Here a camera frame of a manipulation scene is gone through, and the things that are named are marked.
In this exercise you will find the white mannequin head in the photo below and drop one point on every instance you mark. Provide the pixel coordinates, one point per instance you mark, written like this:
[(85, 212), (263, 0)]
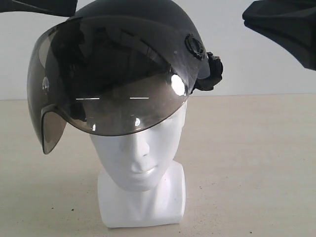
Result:
[(141, 184)]

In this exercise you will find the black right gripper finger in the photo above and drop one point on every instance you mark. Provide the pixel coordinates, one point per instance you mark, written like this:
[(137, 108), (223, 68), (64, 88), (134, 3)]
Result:
[(289, 23)]

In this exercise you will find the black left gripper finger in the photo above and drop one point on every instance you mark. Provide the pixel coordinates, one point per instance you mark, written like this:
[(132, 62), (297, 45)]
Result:
[(64, 8)]

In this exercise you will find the black helmet with tinted visor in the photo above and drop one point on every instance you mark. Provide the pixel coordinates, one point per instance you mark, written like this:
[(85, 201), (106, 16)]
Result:
[(116, 67)]

